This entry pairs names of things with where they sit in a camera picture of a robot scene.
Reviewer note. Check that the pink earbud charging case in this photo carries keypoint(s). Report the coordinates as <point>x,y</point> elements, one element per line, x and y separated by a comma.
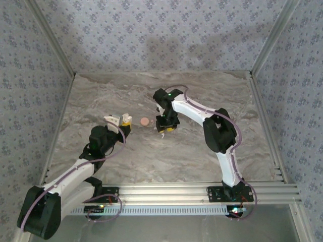
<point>144,121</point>

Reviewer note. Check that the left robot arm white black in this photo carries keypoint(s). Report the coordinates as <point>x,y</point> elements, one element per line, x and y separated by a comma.
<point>75,171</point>

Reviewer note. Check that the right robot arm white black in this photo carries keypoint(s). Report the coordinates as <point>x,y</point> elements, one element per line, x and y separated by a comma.
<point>191,108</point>

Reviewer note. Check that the black controller board with LED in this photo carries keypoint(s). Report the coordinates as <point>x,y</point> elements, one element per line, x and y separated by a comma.
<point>236,210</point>
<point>93,209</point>

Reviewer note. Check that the grey metal panel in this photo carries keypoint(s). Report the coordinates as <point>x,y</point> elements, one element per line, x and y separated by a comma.
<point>161,229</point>

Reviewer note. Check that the aluminium table edge rail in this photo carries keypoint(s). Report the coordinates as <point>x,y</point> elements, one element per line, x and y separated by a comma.
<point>263,113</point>
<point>60,113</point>

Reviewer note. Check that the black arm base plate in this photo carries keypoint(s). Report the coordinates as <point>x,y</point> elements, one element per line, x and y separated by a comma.
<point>214,192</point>
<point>111,192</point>

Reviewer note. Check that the aluminium mounting rail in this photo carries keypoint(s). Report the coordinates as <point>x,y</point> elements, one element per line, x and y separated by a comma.
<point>161,192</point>

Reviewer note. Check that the aluminium corner post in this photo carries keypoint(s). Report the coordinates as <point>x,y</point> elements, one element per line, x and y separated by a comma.
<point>272,37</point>
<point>52,37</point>

